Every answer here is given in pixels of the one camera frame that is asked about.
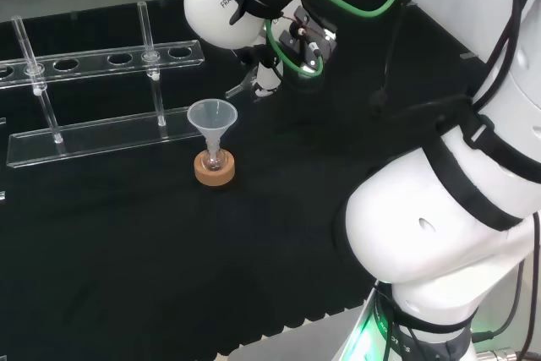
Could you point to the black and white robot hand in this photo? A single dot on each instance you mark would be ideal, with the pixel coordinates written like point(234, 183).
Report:
point(308, 61)

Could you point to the clear glass weighing funnel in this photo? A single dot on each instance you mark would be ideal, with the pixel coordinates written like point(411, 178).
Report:
point(237, 88)

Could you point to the clear plastic funnel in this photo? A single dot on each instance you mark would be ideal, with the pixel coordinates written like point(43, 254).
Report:
point(211, 118)

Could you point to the small round-bottom glass flask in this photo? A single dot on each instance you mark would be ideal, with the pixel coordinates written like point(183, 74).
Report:
point(212, 163)

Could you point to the clear acrylic funnel stand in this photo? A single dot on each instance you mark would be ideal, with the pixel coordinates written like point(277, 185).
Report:
point(101, 139)

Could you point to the black bench cloth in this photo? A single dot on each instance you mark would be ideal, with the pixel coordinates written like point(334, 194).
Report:
point(127, 259)

